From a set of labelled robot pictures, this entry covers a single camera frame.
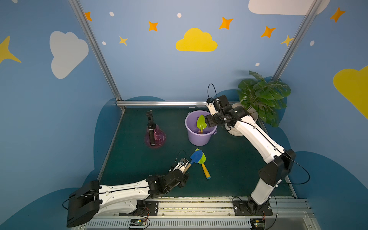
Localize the green trowel yellow handle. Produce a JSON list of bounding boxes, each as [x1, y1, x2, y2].
[[196, 115, 207, 134]]

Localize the purple plastic bucket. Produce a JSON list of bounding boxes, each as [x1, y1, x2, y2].
[[184, 110, 218, 147]]

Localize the green trowel blue-tipped handle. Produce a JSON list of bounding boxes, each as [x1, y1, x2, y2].
[[195, 149, 211, 180]]

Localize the pink spray bottle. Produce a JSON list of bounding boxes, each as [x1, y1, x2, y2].
[[145, 110, 166, 149]]

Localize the blue shovel wooden handle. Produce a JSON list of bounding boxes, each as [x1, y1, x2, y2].
[[183, 149, 203, 174]]

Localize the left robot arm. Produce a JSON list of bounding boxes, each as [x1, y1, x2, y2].
[[66, 169, 188, 228]]

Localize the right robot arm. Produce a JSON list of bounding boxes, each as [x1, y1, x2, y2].
[[205, 95, 296, 213]]

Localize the white ribbed plant pot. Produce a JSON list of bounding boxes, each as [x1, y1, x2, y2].
[[224, 102, 259, 137]]

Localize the green artificial plant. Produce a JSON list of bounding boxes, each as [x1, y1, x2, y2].
[[238, 71, 291, 127]]

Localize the left circuit board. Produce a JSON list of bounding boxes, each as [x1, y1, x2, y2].
[[129, 218, 148, 228]]

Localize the circuit board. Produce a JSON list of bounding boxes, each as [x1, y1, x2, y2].
[[250, 219, 265, 230], [129, 218, 148, 228]]

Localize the right circuit board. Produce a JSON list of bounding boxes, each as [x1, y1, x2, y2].
[[250, 219, 265, 230]]

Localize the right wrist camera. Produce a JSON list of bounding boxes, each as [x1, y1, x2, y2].
[[206, 97, 220, 116]]

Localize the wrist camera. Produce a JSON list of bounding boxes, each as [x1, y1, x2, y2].
[[172, 158, 190, 173], [206, 97, 220, 116]]

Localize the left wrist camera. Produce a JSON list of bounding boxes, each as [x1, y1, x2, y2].
[[172, 158, 190, 173]]

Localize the aluminium front rail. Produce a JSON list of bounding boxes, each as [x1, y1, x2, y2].
[[76, 196, 321, 230]]

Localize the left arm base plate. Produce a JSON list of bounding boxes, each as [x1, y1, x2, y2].
[[119, 200, 159, 217]]

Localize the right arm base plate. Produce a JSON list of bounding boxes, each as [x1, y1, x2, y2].
[[232, 200, 274, 216]]

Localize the aluminium back frame bar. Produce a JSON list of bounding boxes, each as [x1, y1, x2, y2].
[[116, 101, 206, 107]]

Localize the right aluminium frame post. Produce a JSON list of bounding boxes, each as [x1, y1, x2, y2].
[[271, 0, 323, 81]]

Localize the aluminium frame post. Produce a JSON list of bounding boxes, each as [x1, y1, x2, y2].
[[69, 0, 126, 113], [271, 0, 323, 81]]

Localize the left aluminium frame post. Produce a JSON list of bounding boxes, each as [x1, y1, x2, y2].
[[69, 0, 126, 113]]

